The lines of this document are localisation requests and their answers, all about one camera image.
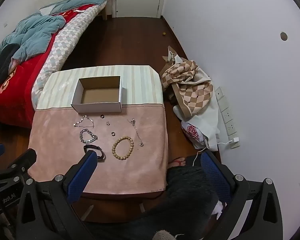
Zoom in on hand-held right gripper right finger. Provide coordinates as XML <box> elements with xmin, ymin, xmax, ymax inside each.
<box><xmin>201</xmin><ymin>151</ymin><xmax>283</xmax><ymax>240</ymax></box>

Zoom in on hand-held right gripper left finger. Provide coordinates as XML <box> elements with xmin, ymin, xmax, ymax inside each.
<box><xmin>15</xmin><ymin>150</ymin><xmax>98</xmax><ymax>240</ymax></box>

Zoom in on black wristband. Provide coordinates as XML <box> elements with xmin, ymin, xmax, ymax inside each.
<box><xmin>83</xmin><ymin>145</ymin><xmax>106</xmax><ymax>161</ymax></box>

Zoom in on chunky silver chain bracelet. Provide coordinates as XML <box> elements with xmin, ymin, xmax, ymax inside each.
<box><xmin>79</xmin><ymin>128</ymin><xmax>98</xmax><ymax>145</ymax></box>

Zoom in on wooden bead bracelet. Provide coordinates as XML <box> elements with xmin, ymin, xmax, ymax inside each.
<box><xmin>112</xmin><ymin>137</ymin><xmax>135</xmax><ymax>159</ymax></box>

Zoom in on thin silver chain bracelet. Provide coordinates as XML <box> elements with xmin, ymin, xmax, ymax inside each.
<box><xmin>73</xmin><ymin>115</ymin><xmax>95</xmax><ymax>128</ymax></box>

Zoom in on silver pendant necklace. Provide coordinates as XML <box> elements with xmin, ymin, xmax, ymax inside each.
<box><xmin>127</xmin><ymin>118</ymin><xmax>144</xmax><ymax>147</ymax></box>

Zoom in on cardboard box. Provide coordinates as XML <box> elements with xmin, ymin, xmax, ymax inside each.
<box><xmin>71</xmin><ymin>76</ymin><xmax>123</xmax><ymax>114</ymax></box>

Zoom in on person's dark fuzzy trousers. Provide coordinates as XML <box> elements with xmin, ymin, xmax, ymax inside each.
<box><xmin>85</xmin><ymin>165</ymin><xmax>228</xmax><ymax>240</ymax></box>

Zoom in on person's foot in red sandal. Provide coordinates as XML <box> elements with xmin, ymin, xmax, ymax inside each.
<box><xmin>168</xmin><ymin>156</ymin><xmax>186</xmax><ymax>168</ymax></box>

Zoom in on white bag with red print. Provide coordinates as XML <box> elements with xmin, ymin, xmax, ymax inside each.
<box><xmin>181</xmin><ymin>121</ymin><xmax>208</xmax><ymax>150</ymax></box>

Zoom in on table with pink striped cloth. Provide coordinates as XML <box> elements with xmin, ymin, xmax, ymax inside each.
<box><xmin>27</xmin><ymin>65</ymin><xmax>169</xmax><ymax>200</ymax></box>

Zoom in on bed with red blanket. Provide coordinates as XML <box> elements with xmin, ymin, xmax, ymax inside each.
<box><xmin>0</xmin><ymin>4</ymin><xmax>95</xmax><ymax>128</ymax></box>

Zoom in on dark cloth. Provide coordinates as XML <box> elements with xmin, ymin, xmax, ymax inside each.
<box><xmin>0</xmin><ymin>43</ymin><xmax>21</xmax><ymax>96</ymax></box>

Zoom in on brown checkered cloth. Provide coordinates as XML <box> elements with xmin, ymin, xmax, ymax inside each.
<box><xmin>160</xmin><ymin>60</ymin><xmax>214</xmax><ymax>118</ymax></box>

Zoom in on checked grey white quilt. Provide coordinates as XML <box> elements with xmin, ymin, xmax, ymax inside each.
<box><xmin>31</xmin><ymin>4</ymin><xmax>108</xmax><ymax>110</ymax></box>

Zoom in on blue quilt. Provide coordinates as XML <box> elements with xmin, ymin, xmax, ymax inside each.
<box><xmin>0</xmin><ymin>0</ymin><xmax>108</xmax><ymax>63</ymax></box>

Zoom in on white cable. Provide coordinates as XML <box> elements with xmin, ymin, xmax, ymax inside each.
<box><xmin>192</xmin><ymin>140</ymin><xmax>232</xmax><ymax>167</ymax></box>

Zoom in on white wall socket strip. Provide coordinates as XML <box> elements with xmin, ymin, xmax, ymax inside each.
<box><xmin>214</xmin><ymin>86</ymin><xmax>241</xmax><ymax>149</ymax></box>

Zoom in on wooden bed frame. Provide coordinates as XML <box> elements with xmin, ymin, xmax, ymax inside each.
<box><xmin>101</xmin><ymin>0</ymin><xmax>115</xmax><ymax>21</ymax></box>

